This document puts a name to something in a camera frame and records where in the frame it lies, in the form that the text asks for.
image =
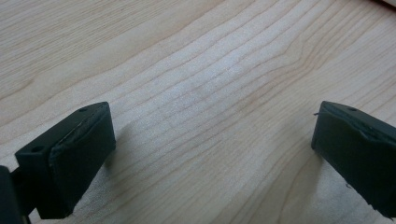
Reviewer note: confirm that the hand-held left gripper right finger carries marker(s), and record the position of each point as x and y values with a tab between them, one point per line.
358	149

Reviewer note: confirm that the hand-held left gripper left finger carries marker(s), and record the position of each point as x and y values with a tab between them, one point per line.
74	158

